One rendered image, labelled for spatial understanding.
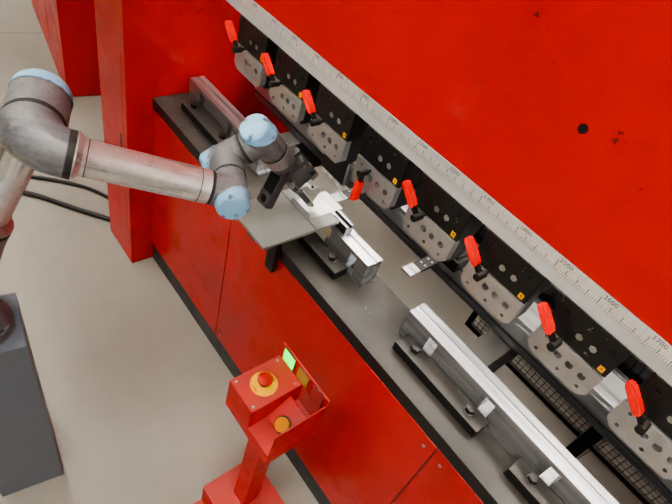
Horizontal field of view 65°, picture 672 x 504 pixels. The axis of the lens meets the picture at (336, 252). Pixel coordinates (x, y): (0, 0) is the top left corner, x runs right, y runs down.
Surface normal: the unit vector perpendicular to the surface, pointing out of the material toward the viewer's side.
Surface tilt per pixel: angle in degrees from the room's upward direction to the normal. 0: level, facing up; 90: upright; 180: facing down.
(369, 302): 0
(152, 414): 0
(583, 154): 90
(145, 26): 90
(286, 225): 0
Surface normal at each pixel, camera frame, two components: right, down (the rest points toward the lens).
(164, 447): 0.24, -0.69
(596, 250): -0.76, 0.30
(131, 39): 0.60, 0.66
